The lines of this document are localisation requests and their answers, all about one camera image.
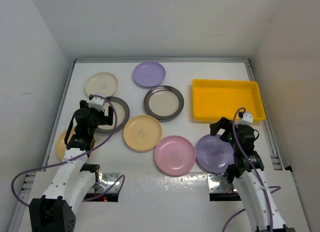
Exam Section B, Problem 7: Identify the dark-rimmed plate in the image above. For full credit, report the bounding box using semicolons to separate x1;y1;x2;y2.
143;85;185;121
96;97;130;134

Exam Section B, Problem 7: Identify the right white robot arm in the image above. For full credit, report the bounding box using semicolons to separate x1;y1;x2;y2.
209;117;295;231

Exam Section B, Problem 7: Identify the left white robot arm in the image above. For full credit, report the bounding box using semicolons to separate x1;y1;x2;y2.
28;95;117;231

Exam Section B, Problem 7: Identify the yellow plastic bin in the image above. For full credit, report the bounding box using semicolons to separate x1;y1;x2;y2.
192;79;266;123

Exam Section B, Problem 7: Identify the yellow plate left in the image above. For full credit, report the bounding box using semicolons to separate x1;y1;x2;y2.
55;130;67;161

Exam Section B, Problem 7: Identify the yellow plate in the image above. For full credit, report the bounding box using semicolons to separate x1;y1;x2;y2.
55;130;67;161
123;115;163;151

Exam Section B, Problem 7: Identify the purple plate front right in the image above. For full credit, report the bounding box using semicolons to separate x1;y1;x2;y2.
195;134;234;174

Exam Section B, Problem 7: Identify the purple plate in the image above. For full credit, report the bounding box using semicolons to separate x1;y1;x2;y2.
132;61;166;88
195;134;234;174

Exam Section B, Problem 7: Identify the yellow plate centre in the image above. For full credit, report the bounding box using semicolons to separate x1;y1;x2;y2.
123;115;163;151

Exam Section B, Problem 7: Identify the cream plate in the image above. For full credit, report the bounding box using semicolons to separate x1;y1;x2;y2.
84;72;119;97

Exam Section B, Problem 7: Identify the pink plate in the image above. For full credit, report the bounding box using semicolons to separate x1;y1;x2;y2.
154;135;196;176

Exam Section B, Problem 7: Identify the purple plate at back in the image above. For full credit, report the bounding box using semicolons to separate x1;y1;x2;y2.
132;61;166;88

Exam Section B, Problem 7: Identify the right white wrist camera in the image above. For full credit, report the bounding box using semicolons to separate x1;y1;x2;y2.
236;112;254;126

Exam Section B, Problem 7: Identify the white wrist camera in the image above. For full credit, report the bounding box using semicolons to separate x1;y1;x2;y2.
236;112;254;126
88;97;105;112

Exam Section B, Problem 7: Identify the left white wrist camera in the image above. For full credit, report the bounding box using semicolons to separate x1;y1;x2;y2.
88;97;105;112

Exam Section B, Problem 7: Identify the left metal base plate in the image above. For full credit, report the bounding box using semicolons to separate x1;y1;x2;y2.
87;172;121;194

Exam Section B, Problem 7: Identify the metal base plate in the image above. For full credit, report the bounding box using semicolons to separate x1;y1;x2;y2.
87;172;121;194
207;173;238;193

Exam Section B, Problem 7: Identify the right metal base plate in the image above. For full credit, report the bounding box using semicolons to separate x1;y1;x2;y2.
207;173;238;193

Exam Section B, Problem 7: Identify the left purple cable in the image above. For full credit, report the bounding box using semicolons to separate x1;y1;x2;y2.
11;94;125;207

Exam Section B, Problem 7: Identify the aluminium table frame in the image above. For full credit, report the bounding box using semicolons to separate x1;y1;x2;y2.
7;57;293;232

